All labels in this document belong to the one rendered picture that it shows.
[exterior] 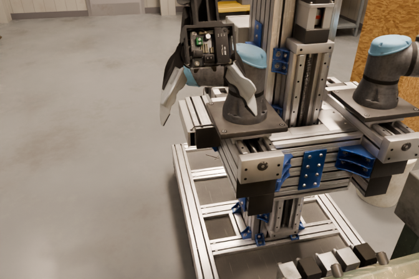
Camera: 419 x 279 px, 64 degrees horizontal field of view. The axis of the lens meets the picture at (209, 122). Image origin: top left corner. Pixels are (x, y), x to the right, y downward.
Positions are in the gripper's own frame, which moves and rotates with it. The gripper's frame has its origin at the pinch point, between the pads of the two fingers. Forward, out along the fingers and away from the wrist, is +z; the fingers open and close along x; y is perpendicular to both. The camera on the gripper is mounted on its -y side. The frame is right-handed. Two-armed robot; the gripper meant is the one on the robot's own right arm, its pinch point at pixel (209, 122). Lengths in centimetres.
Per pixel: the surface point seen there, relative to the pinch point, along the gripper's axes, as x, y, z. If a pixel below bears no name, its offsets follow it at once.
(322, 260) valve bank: 35, -33, 45
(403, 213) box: 68, -41, 39
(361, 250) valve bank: 48, -34, 44
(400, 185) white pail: 140, -129, 60
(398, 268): 43, -14, 39
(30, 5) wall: -213, -664, -227
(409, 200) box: 68, -38, 33
